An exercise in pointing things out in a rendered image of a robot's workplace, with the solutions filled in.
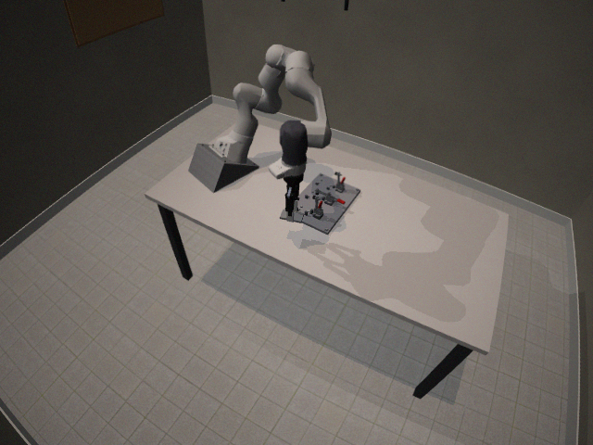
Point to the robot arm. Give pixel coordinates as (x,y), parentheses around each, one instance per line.
(296,68)

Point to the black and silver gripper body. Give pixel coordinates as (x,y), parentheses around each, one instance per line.
(293,181)

